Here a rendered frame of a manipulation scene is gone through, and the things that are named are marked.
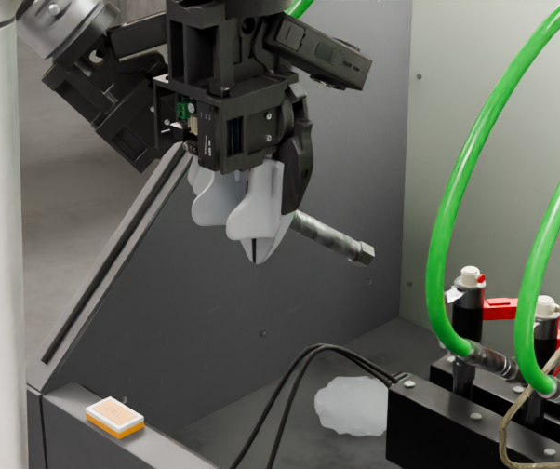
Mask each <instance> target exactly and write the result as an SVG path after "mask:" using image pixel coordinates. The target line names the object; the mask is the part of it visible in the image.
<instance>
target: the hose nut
mask: <svg viewBox="0 0 560 469"><path fill-rule="evenodd" d="M359 243H360V245H361V251H360V253H359V255H358V256H357V257H356V258H355V259H353V260H350V259H349V261H350V262H352V263H354V264H356V265H357V266H359V267H368V266H369V264H370V263H371V262H372V260H373V259H374V257H375V254H374V248H373V247H371V246H370V245H368V244H366V243H364V242H362V241H361V242H359Z"/></svg>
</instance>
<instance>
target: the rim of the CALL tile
mask: <svg viewBox="0 0 560 469"><path fill-rule="evenodd" d="M109 399H110V400H112V401H113V402H114V403H116V404H117V405H119V406H121V407H122V408H124V409H126V410H128V411H130V412H131V413H133V414H135V415H136V416H138V417H137V418H135V419H133V420H131V421H129V422H126V423H124V424H122V425H120V426H119V425H117V424H115V423H114V422H112V421H110V420H108V419H107V418H105V417H104V416H102V415H100V414H99V413H98V412H96V411H95V410H93V409H92V408H93V407H95V406H97V405H99V404H101V403H103V402H105V401H107V400H109ZM86 413H87V414H89V415H90V416H92V417H94V418H95V419H97V420H98V421H100V422H102V423H104V424H105V425H107V426H109V427H110V428H112V429H113V430H115V431H116V432H117V433H121V432H123V431H125V430H126V429H128V428H130V427H132V426H134V425H136V424H138V423H140V422H143V421H144V419H143V416H141V415H139V413H137V412H135V411H134V410H132V409H130V408H128V407H126V406H125V405H123V404H121V403H120V402H118V401H116V400H115V399H113V398H111V397H108V398H106V399H104V400H102V401H101V402H98V403H96V404H94V405H92V406H90V407H88V408H86Z"/></svg>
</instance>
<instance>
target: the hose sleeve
mask: <svg viewBox="0 0 560 469"><path fill-rule="evenodd" d="M288 228H290V229H292V230H294V232H296V233H300V234H301V235H303V236H306V237H308V238H310V239H312V240H313V241H315V242H317V243H319V244H321V245H323V246H325V247H327V248H329V249H331V250H332V251H334V252H337V253H338V254H340V255H341V256H344V257H346V258H348V259H350V260H353V259H355V258H356V257H357V256H358V255H359V253H360V251H361V245H360V243H359V242H357V241H355V240H353V239H352V238H351V237H349V236H348V235H345V234H343V233H340V232H338V231H336V230H335V229H333V228H331V227H329V226H327V225H325V224H323V223H322V222H320V221H318V220H316V219H315V218H313V217H311V216H308V214H306V213H304V212H303V213H302V212H301V211H299V210H296V212H295V218H294V220H293V222H291V223H290V225H289V227H288Z"/></svg>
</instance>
